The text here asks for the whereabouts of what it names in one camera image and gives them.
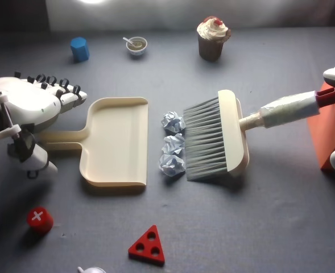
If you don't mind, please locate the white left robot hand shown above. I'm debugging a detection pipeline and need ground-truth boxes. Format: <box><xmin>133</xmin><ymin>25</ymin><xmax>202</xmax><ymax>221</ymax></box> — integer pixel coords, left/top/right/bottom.
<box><xmin>0</xmin><ymin>71</ymin><xmax>89</xmax><ymax>180</ymax></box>

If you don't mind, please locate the cream plastic dustpan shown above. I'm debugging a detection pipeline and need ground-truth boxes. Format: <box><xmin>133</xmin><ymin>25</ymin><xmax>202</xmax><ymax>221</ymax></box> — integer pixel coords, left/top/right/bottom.
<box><xmin>38</xmin><ymin>96</ymin><xmax>150</xmax><ymax>188</ymax></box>

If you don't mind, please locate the cream hand broom red-tipped handle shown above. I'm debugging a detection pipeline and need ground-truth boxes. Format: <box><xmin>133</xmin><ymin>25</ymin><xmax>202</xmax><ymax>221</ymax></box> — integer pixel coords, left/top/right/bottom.
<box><xmin>183</xmin><ymin>87</ymin><xmax>335</xmax><ymax>181</ymax></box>

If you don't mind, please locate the white paper ball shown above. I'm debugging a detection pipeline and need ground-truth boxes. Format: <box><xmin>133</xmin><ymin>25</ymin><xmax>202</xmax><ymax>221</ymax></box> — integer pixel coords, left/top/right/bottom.
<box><xmin>158</xmin><ymin>153</ymin><xmax>187</xmax><ymax>177</ymax></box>
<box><xmin>161</xmin><ymin>110</ymin><xmax>187</xmax><ymax>134</ymax></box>
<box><xmin>161</xmin><ymin>133</ymin><xmax>187</xmax><ymax>156</ymax></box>

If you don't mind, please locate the orange foam block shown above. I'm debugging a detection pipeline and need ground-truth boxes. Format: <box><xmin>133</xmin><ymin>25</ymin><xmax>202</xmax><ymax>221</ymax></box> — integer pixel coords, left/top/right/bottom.
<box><xmin>306</xmin><ymin>82</ymin><xmax>335</xmax><ymax>171</ymax></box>

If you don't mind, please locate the blue hexagonal block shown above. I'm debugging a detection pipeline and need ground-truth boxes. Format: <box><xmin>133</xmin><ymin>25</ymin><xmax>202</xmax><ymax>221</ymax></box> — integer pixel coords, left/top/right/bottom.
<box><xmin>70</xmin><ymin>36</ymin><xmax>90</xmax><ymax>63</ymax></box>

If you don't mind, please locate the small white toy spoon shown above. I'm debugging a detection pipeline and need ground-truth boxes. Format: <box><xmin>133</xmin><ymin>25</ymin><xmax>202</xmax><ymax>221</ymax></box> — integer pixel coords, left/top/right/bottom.
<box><xmin>122</xmin><ymin>36</ymin><xmax>138</xmax><ymax>48</ymax></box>

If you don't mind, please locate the small white toy bowl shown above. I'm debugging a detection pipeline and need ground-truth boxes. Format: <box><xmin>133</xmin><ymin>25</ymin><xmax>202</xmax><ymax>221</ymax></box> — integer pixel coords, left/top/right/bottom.
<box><xmin>126</xmin><ymin>36</ymin><xmax>148</xmax><ymax>59</ymax></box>

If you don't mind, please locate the red cylinder with white cross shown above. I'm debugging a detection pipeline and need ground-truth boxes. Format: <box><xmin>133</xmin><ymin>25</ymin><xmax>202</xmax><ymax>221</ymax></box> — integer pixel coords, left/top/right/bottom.
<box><xmin>26</xmin><ymin>206</ymin><xmax>54</xmax><ymax>235</ymax></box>

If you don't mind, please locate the toy cupcake with cream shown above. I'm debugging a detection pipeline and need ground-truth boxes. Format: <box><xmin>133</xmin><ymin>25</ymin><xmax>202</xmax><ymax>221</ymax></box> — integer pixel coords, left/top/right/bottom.
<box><xmin>196</xmin><ymin>15</ymin><xmax>232</xmax><ymax>62</ymax></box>

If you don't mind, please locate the white and blue teacup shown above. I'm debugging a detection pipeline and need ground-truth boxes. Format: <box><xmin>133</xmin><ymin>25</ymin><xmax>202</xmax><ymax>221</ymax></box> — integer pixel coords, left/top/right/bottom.
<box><xmin>76</xmin><ymin>266</ymin><xmax>107</xmax><ymax>273</ymax></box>

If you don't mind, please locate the grey table cloth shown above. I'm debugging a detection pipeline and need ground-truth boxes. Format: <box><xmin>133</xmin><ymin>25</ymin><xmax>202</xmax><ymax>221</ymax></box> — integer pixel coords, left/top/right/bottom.
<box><xmin>0</xmin><ymin>27</ymin><xmax>335</xmax><ymax>273</ymax></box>

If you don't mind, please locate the red triangle block with holes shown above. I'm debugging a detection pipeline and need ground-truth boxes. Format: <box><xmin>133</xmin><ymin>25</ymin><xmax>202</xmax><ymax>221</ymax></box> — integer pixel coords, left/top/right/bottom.
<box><xmin>127</xmin><ymin>225</ymin><xmax>166</xmax><ymax>267</ymax></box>

